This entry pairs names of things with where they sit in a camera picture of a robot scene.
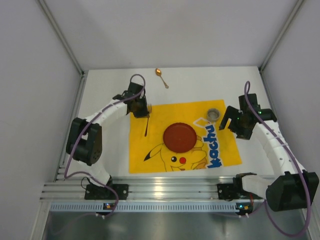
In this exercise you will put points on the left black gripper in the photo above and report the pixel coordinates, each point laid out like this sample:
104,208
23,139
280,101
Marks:
139,111

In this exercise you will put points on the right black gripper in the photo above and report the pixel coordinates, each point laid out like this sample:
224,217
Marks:
231,120

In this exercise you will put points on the gold fork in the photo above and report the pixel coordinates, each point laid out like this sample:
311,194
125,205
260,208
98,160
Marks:
149,108

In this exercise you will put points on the yellow Pikachu placemat cloth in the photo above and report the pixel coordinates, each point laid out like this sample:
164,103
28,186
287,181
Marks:
214,148

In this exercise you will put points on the red round plate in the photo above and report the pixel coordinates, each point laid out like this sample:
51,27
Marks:
179,137

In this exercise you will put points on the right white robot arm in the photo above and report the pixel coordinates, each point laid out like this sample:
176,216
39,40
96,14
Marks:
294,187

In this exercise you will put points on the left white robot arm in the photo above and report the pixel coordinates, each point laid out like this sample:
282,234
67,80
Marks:
85,139

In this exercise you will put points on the gold spoon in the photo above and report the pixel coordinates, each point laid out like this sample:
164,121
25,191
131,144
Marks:
158,72

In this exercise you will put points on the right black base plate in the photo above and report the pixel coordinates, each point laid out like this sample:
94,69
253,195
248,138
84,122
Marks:
227,192

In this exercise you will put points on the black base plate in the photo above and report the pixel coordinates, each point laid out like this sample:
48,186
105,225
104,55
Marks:
94,192
227,192

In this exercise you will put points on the aluminium mounting rail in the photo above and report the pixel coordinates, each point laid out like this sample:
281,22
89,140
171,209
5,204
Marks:
143,188

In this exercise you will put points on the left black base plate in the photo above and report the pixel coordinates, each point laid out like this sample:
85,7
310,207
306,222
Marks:
94,192

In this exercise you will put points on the left aluminium frame post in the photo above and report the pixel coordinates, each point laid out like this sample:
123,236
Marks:
58,32

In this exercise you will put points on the aluminium frame post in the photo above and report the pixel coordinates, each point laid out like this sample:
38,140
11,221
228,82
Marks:
298,5
58,32

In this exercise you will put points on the right aluminium frame post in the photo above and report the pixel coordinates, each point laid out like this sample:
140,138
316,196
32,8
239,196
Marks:
298,5

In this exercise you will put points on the slotted grey cable duct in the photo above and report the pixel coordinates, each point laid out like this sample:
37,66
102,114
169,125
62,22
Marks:
151,207

